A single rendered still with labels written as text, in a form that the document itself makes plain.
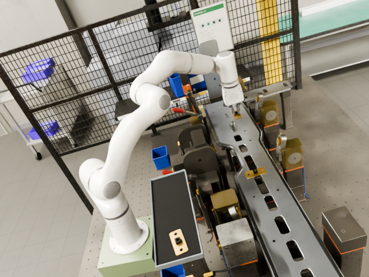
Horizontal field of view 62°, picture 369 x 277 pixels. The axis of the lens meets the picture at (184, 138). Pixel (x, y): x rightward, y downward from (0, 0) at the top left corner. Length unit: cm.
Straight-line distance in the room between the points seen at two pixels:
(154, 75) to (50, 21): 299
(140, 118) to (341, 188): 100
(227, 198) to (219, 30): 123
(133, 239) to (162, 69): 76
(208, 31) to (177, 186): 120
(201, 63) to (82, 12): 310
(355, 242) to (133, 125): 85
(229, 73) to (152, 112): 49
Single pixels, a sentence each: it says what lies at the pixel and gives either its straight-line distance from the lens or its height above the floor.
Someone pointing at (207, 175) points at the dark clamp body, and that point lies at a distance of 123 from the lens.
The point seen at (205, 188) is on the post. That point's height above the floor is 110.
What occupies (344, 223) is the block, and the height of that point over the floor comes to 103.
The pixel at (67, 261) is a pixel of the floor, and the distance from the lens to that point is 278.
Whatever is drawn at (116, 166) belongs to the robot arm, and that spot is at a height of 122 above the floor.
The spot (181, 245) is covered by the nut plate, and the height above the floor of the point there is 116.
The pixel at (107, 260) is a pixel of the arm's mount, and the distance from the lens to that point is 149.
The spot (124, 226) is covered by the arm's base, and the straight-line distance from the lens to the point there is 140.
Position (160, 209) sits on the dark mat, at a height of 116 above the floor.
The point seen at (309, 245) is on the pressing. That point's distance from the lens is 109.
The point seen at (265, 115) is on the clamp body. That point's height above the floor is 100.
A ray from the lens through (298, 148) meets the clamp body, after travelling 135.
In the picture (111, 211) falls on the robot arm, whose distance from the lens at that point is 133.
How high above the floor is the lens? 190
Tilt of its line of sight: 34 degrees down
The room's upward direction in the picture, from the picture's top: 18 degrees counter-clockwise
